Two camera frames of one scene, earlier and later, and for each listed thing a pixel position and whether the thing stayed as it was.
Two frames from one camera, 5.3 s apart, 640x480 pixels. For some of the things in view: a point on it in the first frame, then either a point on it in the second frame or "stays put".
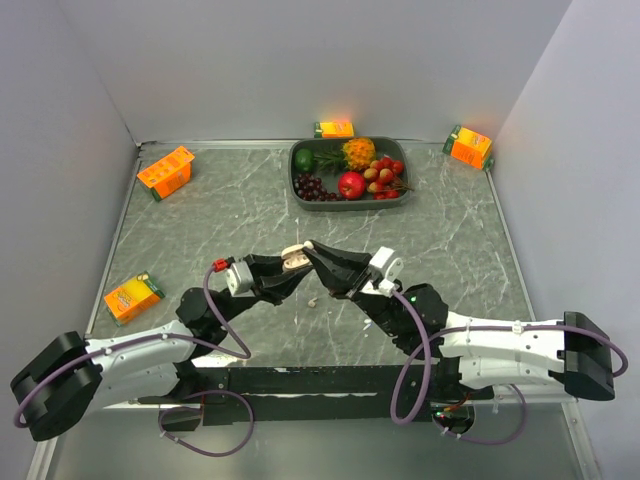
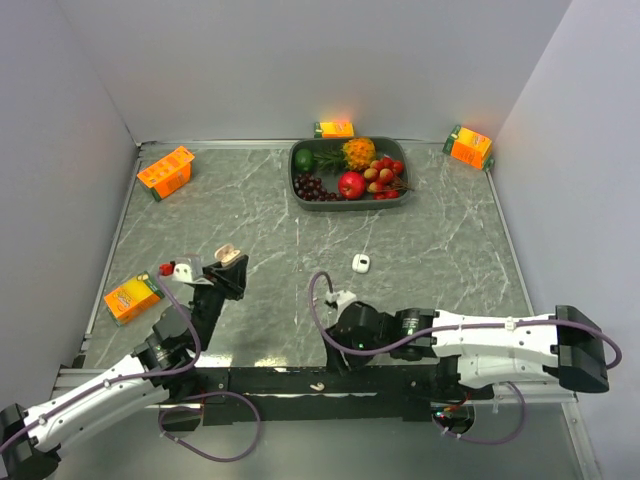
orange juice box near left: (132, 299) stays put
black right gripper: (345, 272) → (338, 336)
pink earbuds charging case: (294, 257) → (226, 253)
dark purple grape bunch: (310, 188) stays put
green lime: (304, 160) stays put
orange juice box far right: (470, 147) stays put
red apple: (351, 185) stays put
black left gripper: (272, 283) → (230, 279)
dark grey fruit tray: (392, 147) stays put
